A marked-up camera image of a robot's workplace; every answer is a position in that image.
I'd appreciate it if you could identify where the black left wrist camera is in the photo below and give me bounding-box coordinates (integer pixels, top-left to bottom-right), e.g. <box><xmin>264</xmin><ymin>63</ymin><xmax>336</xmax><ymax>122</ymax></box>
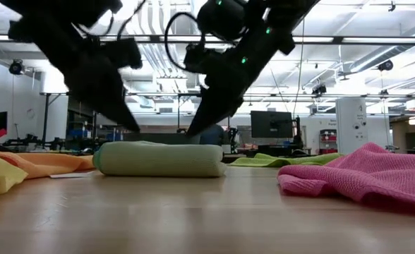
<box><xmin>103</xmin><ymin>37</ymin><xmax>143</xmax><ymax>70</ymax></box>

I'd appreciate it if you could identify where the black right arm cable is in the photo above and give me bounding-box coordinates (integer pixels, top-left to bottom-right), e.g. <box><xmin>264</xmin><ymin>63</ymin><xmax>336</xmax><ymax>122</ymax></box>
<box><xmin>164</xmin><ymin>12</ymin><xmax>208</xmax><ymax>73</ymax></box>

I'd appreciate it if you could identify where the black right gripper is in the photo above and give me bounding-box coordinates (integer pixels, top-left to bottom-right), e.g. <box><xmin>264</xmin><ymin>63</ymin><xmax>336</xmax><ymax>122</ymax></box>
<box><xmin>186</xmin><ymin>20</ymin><xmax>296</xmax><ymax>137</ymax></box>

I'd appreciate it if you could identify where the black computer monitor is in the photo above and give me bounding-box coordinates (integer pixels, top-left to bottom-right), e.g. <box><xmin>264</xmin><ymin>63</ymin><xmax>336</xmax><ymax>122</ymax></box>
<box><xmin>250</xmin><ymin>110</ymin><xmax>294</xmax><ymax>139</ymax></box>

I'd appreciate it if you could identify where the orange microfiber towel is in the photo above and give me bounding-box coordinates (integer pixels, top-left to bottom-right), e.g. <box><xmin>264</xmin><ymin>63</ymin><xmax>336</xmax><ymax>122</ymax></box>
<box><xmin>0</xmin><ymin>147</ymin><xmax>96</xmax><ymax>180</ymax></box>

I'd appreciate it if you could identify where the white cabinet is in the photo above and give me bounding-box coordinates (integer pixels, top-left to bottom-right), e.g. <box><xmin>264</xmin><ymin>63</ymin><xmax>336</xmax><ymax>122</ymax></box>
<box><xmin>335</xmin><ymin>97</ymin><xmax>368</xmax><ymax>156</ymax></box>

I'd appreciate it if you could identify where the black overhead beam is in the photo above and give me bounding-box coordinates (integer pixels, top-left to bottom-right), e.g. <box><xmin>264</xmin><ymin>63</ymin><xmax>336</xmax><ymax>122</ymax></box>
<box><xmin>0</xmin><ymin>34</ymin><xmax>415</xmax><ymax>46</ymax></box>

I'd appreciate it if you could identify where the lime green microfiber towel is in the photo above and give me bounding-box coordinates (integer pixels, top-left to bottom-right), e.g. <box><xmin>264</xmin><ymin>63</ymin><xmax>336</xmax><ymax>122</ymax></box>
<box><xmin>228</xmin><ymin>152</ymin><xmax>344</xmax><ymax>169</ymax></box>

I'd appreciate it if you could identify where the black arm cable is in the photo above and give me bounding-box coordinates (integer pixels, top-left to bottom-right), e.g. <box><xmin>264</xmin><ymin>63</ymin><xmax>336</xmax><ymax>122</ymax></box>
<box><xmin>164</xmin><ymin>12</ymin><xmax>208</xmax><ymax>73</ymax></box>
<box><xmin>71</xmin><ymin>0</ymin><xmax>148</xmax><ymax>40</ymax></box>

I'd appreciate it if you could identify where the pale mint microfiber towel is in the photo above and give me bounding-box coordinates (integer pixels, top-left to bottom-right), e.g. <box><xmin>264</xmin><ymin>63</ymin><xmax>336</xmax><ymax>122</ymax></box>
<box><xmin>92</xmin><ymin>140</ymin><xmax>228</xmax><ymax>179</ymax></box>

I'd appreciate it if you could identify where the red shelf rack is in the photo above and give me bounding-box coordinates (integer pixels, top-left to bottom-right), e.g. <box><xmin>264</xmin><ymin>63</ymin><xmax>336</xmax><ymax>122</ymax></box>
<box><xmin>319</xmin><ymin>128</ymin><xmax>338</xmax><ymax>155</ymax></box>

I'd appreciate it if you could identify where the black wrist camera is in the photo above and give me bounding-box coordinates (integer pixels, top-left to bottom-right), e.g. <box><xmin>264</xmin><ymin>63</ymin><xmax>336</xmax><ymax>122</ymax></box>
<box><xmin>103</xmin><ymin>37</ymin><xmax>143</xmax><ymax>70</ymax></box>
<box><xmin>183</xmin><ymin>42</ymin><xmax>217</xmax><ymax>75</ymax></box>

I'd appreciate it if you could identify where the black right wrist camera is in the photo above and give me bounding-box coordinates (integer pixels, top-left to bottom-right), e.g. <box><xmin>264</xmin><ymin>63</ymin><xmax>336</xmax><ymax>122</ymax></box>
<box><xmin>183</xmin><ymin>42</ymin><xmax>217</xmax><ymax>75</ymax></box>

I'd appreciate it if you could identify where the black aluminium table frame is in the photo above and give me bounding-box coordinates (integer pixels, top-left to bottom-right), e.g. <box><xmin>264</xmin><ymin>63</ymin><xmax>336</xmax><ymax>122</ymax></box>
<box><xmin>223</xmin><ymin>152</ymin><xmax>265</xmax><ymax>164</ymax></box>

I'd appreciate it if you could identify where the person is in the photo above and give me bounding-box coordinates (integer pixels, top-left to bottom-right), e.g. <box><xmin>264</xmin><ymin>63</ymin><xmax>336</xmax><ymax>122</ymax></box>
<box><xmin>199</xmin><ymin>123</ymin><xmax>226</xmax><ymax>146</ymax></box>

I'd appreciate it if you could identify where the pink microfiber towel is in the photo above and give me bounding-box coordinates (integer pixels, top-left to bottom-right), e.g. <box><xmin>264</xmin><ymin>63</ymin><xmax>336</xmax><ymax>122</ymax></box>
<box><xmin>277</xmin><ymin>142</ymin><xmax>415</xmax><ymax>214</ymax></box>

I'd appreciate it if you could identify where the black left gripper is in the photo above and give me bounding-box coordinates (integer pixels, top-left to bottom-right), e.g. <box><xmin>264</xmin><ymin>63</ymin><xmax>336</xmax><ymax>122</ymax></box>
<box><xmin>20</xmin><ymin>24</ymin><xmax>140</xmax><ymax>133</ymax></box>

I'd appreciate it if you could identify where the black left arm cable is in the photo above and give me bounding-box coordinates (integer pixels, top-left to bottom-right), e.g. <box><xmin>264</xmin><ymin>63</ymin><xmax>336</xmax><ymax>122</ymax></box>
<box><xmin>71</xmin><ymin>0</ymin><xmax>148</xmax><ymax>40</ymax></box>

